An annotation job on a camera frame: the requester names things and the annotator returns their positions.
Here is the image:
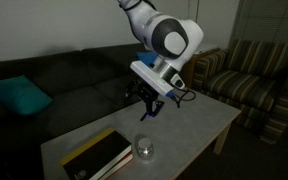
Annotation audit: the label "blue cushion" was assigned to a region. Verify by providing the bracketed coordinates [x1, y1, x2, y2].
[136, 52, 158, 67]

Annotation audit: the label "red bottom book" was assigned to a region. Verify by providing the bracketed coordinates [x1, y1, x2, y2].
[99, 152, 133, 180]

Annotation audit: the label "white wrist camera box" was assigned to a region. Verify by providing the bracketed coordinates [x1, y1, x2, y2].
[130, 61, 173, 96]

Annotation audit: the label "grey marble coffee table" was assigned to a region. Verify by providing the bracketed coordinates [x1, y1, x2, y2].
[41, 93, 240, 180]

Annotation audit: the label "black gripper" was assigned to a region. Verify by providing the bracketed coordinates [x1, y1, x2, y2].
[130, 78, 164, 121]

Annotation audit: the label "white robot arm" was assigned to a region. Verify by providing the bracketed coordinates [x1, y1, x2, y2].
[117, 0, 204, 121]

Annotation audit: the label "black yellow-spined top book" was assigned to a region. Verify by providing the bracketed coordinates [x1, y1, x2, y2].
[60, 128, 132, 180]

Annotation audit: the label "striped armchair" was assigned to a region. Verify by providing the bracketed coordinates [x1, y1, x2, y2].
[192, 39, 288, 144]

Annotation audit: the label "window blinds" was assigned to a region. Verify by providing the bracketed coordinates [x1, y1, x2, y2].
[232, 0, 288, 43]

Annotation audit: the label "dark grey fabric sofa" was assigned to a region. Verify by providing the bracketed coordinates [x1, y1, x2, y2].
[0, 44, 145, 180]

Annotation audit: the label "teal cushion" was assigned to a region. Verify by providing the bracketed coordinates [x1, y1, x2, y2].
[0, 75, 53, 115]

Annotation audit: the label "silver round metal weight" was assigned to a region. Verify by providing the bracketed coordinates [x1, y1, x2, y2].
[137, 138, 153, 158]

